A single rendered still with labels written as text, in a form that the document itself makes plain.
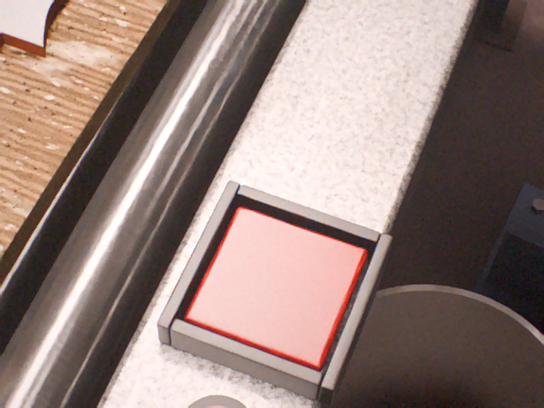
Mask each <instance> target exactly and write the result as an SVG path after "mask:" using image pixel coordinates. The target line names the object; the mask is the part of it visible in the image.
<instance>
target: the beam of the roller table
mask: <svg viewBox="0 0 544 408"><path fill-rule="evenodd" d="M486 4H487V0H307V1H306V3H305V4H304V7H303V9H302V11H301V12H300V15H299V17H298V19H297V20H296V22H295V25H294V27H293V28H292V30H291V33H290V35H289V36H288V37H287V39H286V41H285V42H284V44H283V46H282V48H281V50H280V52H279V54H278V56H277V58H276V60H275V62H274V64H273V65H272V67H271V69H270V72H269V74H268V76H267V78H266V80H265V82H264V84H263V86H262V88H261V90H260V91H259V93H257V96H256V98H255V100H254V101H253V104H252V106H251V109H250V110H249V112H248V114H247V116H246V118H245V119H244V122H243V124H242V126H241V127H240V130H239V132H238V134H237V135H236V138H235V140H234V142H233V144H232V145H231V146H230V148H229V150H228V152H227V154H226V156H225V158H224V160H223V162H222V163H221V166H220V168H219V170H218V172H217V174H216V176H215V178H214V180H213V182H212V183H211V185H210V188H209V189H208V192H207V194H206V195H205V197H204V198H203V200H202V203H201V205H200V206H199V207H198V210H197V212H196V214H195V216H194V217H193V221H192V223H191V224H190V226H189V229H188V231H187V232H186V233H185V236H184V238H183V240H182V241H181V244H180V247H179V249H178V250H177V252H176V254H175V256H174V257H173V258H172V260H171V262H170V264H169V266H168V268H167V270H166V272H165V274H164V277H163V278H162V280H161V282H160V284H159V286H158V288H157V290H156V292H155V294H154V296H153V298H152V300H151V302H150V303H149V305H148V307H147V310H146V311H145V313H144V315H143V318H142V320H141V322H140V324H139V325H138V328H137V329H136V331H135V333H134V336H133V337H132V339H131V341H130V344H129V345H128V347H127V348H126V350H125V353H124V355H123V356H122V358H121V361H120V363H119V364H118V366H117V369H116V371H115V372H114V373H113V376H112V378H111V380H110V381H109V383H108V386H107V388H106V390H105V391H104V393H103V395H102V397H101V399H100V401H99V403H98V405H97V407H96V408H187V407H188V406H189V405H190V404H191V403H192V402H194V401H195V400H197V399H199V398H200V397H205V396H207V395H212V394H222V395H224V396H228V397H233V398H235V399H236V400H238V401H240V402H241V403H243V404H244V405H245V406H246V407H247V408H332V406H333V404H332V405H331V406H327V405H324V404H322V403H320V402H319V401H318V400H316V401H313V400H312V399H309V398H307V397H303V396H301V395H299V394H296V393H293V392H291V391H287V390H285V389H281V388H279V387H277V385H273V384H271V383H268V382H266V381H263V380H260V379H257V378H255V377H252V376H249V375H246V374H244V373H242V372H238V371H236V370H233V369H231V368H228V367H225V366H222V365H220V364H217V363H214V362H211V361H210V360H207V359H203V358H201V357H198V356H196V355H193V354H190V353H187V352H185V351H182V350H179V348H176V347H174V346H173V345H172V344H171V345H168V344H166V343H164V342H161V341H160V340H159V339H158V334H157V328H156V322H157V321H158V319H159V316H160V314H161V312H162V310H163V308H164V305H165V304H166V302H167V300H168V299H169V297H170V295H171V294H172V292H173V290H174V288H175V286H176V284H177V282H178V280H179V278H180V276H181V273H182V271H183V269H184V268H185V265H186V263H187V261H188V260H189V257H190V255H191V253H192V252H193V249H194V247H195V245H196V243H197V242H198V239H199V237H200V235H201V234H202V231H203V229H204V227H205V226H206V225H207V223H208V221H209V219H210V216H211V214H212V212H213V210H214V208H215V206H216V204H217V202H218V200H219V198H220V196H221V194H222V192H223V189H224V188H225V186H226V184H227V182H228V181H229V180H231V181H236V182H239V183H240V186H242V185H247V186H250V187H253V188H255V189H260V190H263V192H266V193H269V194H272V195H274V196H277V197H280V198H284V199H287V200H289V201H292V202H296V203H299V204H301V205H304V206H307V207H310V208H313V209H316V210H320V211H323V212H325V213H327V214H330V215H334V216H337V218H340V219H344V220H346V221H349V222H352V223H356V224H358V225H361V226H364V227H367V228H371V229H373V230H376V231H379V232H380V234H382V233H384V234H387V235H390V236H392V237H393V244H392V248H391V252H390V255H389V259H390V256H391V254H392V251H393V247H394V245H395V243H396V240H397V237H398V234H399V232H400V230H401V227H402V224H403V222H405V219H406V215H407V212H408V210H409V208H410V204H411V202H412V200H413V197H414V194H415V191H416V189H417V186H418V183H419V180H420V178H421V176H422V173H423V169H424V168H425V165H426V162H427V159H428V156H429V154H430V151H431V148H432V146H433V143H434V141H435V139H436V135H437V133H438V130H439V128H440V125H441V122H442V120H443V117H444V114H445V111H446V108H447V107H448V103H449V101H450V98H451V96H452V93H453V90H454V87H455V86H456V83H457V80H458V78H459V75H460V73H461V69H462V67H463V65H464V62H465V59H466V57H467V54H468V53H467V51H468V49H469V46H470V43H471V41H472V39H473V36H474V33H475V30H476V28H477V26H478V22H479V20H480V19H481V16H482V13H483V10H484V8H485V5H486ZM388 262H389V260H388ZM388 262H387V264H386V266H387V265H388ZM385 269H386V267H385ZM384 272H385V270H384ZM383 275H384V273H383V274H382V278H383ZM382 278H381V280H382ZM381 280H380V282H381ZM379 286H380V284H379ZM379 286H378V288H379ZM378 288H377V290H376V292H377V291H378ZM375 295H376V294H374V296H375ZM374 296H373V299H374ZM373 299H372V301H373ZM371 305H372V303H371V304H370V307H371ZM370 307H369V310H370ZM369 310H368V313H369ZM367 316H368V314H367ZM367 316H366V318H367ZM366 318H365V321H366ZM365 321H364V323H365ZM364 323H363V325H364ZM362 328H363V326H362ZM361 331H362V329H361ZM361 331H360V333H359V335H360V334H361ZM358 339H359V336H358ZM358 339H357V342H358ZM357 342H356V344H357ZM356 344H355V346H356ZM354 350H355V348H354ZM353 353H354V351H353ZM353 353H352V354H351V356H352V355H353ZM350 359H351V357H350V358H349V361H350ZM349 361H348V363H349ZM348 363H347V366H348ZM347 366H346V368H347ZM345 371H346V369H345ZM344 374H345V372H344V373H343V376H342V378H343V377H344ZM341 382H342V379H341ZM341 382H340V384H341ZM340 384H339V386H338V389H339V387H340ZM337 392H338V390H337ZM336 395H337V393H336V394H335V397H334V399H335V398H336ZM333 403H334V400H333Z"/></svg>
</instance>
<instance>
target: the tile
mask: <svg viewBox="0 0 544 408"><path fill-rule="evenodd" d="M64 1H65V0H0V48H1V47H2V46H3V45H9V46H11V47H14V48H17V49H22V50H25V51H28V52H29V53H34V54H36V55H39V56H41V57H44V58H45V55H46V45H47V37H48V32H49V26H50V23H51V21H52V19H53V17H54V15H55V14H56V13H57V11H58V10H59V8H60V7H61V5H62V4H63V2H64Z"/></svg>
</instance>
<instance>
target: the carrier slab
mask: <svg viewBox="0 0 544 408"><path fill-rule="evenodd" d="M182 1H183V0H65V1H64V2H63V4H62V5H61V7H60V8H59V10H58V11H57V13H56V14H55V15H54V17H53V19H52V21H51V23H50V26H49V32H48V37H47V45H46V55H45V58H44V57H41V56H39V55H36V54H34V53H29V52H28V51H25V50H22V49H17V48H14V47H11V46H9V45H3V46H2V47H1V48H0V286H1V285H2V282H3V281H4V279H5V278H6V276H7V275H8V273H9V272H10V270H11V268H12V267H13V265H14V264H15V262H16V261H17V259H18V258H19V256H20V254H21V252H22V250H23V248H24V247H25V245H26V244H27V242H28V241H29V239H30V238H31V236H32V234H33V233H34V231H35V230H36V228H37V227H38V225H39V223H40V221H41V220H42V218H43V217H44V215H45V213H46V212H47V210H48V209H49V207H50V206H51V204H52V203H53V201H54V199H55V197H56V196H57V195H58V193H59V192H60V190H61V188H62V186H63V185H64V183H65V182H66V180H67V178H68V176H69V175H70V174H71V172H72V171H73V169H74V167H75V165H76V164H77V163H78V161H79V160H80V158H82V156H83V154H84V153H85V150H86V149H87V148H88V146H89V144H90V143H91V141H92V139H93V138H94V137H95V135H96V133H97V132H98V130H99V129H100V127H101V126H102V124H103V123H104V121H105V118H106V117H107V116H108V114H109V112H110V111H111V109H112V108H113V106H114V104H115V103H116V102H117V100H118V98H119V97H120V95H122V93H123V91H124V90H125V89H126V86H127V85H128V83H129V81H130V80H131V79H132V77H133V76H134V74H135V72H136V70H137V69H138V68H139V66H140V65H141V63H142V61H143V59H144V58H145V56H146V55H147V54H148V52H149V50H150V49H151V48H152V46H153V44H154V43H155V42H156V40H157V38H158V37H159V35H160V33H161V32H162V31H163V29H164V27H165V26H166V24H167V23H168V21H169V20H170V18H171V17H172V15H173V13H174V12H175V10H176V9H177V7H178V6H179V5H180V4H181V2H182Z"/></svg>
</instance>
